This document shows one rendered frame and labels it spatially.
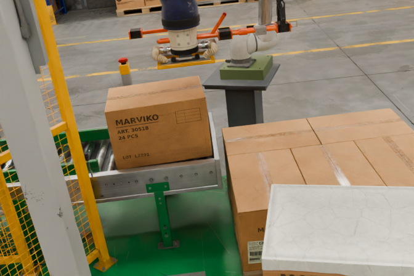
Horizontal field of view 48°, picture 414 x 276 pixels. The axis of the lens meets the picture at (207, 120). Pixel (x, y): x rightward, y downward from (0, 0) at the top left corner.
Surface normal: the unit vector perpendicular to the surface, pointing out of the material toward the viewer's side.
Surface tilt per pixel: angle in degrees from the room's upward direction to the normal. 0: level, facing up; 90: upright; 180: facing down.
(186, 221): 0
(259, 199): 0
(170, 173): 90
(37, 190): 90
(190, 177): 90
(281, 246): 0
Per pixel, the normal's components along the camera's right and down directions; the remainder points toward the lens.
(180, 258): -0.11, -0.90
